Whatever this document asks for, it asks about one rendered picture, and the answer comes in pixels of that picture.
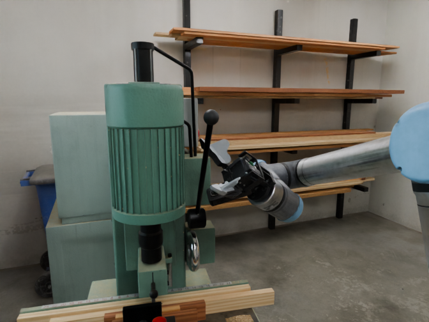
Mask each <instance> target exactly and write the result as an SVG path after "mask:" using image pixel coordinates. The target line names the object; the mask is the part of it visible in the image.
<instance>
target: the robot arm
mask: <svg viewBox="0 0 429 322"><path fill-rule="evenodd" d="M229 145H230V143H229V141H228V140H226V139H222V140H220V141H218V142H215V143H213V144H210V149H209V156H210V157H211V158H212V159H213V161H214V163H215V164H216V165H217V166H219V167H222V168H223V169H224V170H223V171H222V175H223V180H224V183H220V184H212V185H210V188H208V189H207V190H206V193H207V198H208V201H209V203H210V205H211V206H216V205H219V204H222V203H226V202H229V201H233V200H235V199H239V198H242V197H245V196H247V197H248V200H249V202H250V203H251V204H252V205H254V206H256V207H258V208H260V209H261V210H263V211H265V212H266V213H268V214H270V215H272V216H274V217H275V218H277V219H278V220H279V221H283V222H293V221H295V220H296V219H297V218H298V217H299V216H300V215H301V213H302V211H303V201H302V199H301V198H300V196H299V195H298V194H296V193H294V192H293V191H291V189H293V188H301V187H310V186H314V185H317V184H322V183H331V182H336V181H344V180H353V179H358V178H366V177H371V176H379V175H384V174H393V173H401V174H402V175H403V176H405V177H406V178H408V179H410V180H411V183H412V190H413V193H414V194H415V195H416V201H417V205H418V212H419V219H420V223H421V230H422V235H423V242H424V246H425V253H426V260H427V265H428V271H429V102H424V103H421V104H418V105H416V106H414V107H412V108H411V109H409V110H408V111H407V112H405V113H404V114H403V115H402V116H401V117H400V119H399V120H398V122H397V123H396V124H395V126H394V127H393V130H392V132H391V135H390V136H387V137H383V138H380V139H376V140H372V141H368V142H364V143H361V144H357V145H354V146H349V147H347V148H342V149H338V150H335V151H331V152H328V153H324V154H321V155H317V156H314V157H310V158H302V159H300V160H295V161H291V162H282V163H275V164H267V163H266V162H265V161H263V160H257V159H256V158H255V157H253V156H252V155H251V154H249V153H248V152H247V151H245V150H244V151H243V152H242V153H240V154H239V155H238V158H237V159H235V161H233V163H231V164H230V161H231V157H230V155H229V154H228V153H227V150H228V148H229ZM246 154H247V155H249V156H251V157H252V158H251V159H250V160H249V158H248V157H247V156H245V155H246ZM243 156H245V157H244V158H243Z"/></svg>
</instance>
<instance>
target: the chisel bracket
mask: <svg viewBox="0 0 429 322"><path fill-rule="evenodd" d="M168 274H169V271H168V269H167V264H166V260H165V252H164V248H163V245H162V260H161V261H159V262H157V263H154V264H146V263H143V262H142V256H141V247H139V248H138V284H139V298H145V297H150V296H149V293H150V291H151V283H152V282H154V283H155V287H156V290H157V291H158V296H160V295H167V293H168V286H169V281H168V280H167V275H168Z"/></svg>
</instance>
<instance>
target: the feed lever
mask: <svg viewBox="0 0 429 322"><path fill-rule="evenodd" d="M218 120H219V115H218V113H217V112H216V111H215V110H212V109H210V110H207V111H206V112H205V113H204V121H205V123H206V124H207V128H206V138H205V143H204V152H203V157H202V166H201V171H200V180H199V189H198V194H197V203H196V208H192V209H188V211H187V221H188V227H189V228H190V229H196V228H203V227H205V226H206V211H205V209H203V208H200V206H201V202H202V194H203V189H204V181H205V177H206V169H207V161H208V156H209V149H210V144H211V136H212V131H213V125H215V124H216V123H217V122H218Z"/></svg>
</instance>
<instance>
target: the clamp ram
mask: <svg viewBox="0 0 429 322"><path fill-rule="evenodd" d="M158 316H162V302H153V303H144V304H139V305H130V306H125V307H123V322H152V320H153V319H154V318H156V317H158Z"/></svg>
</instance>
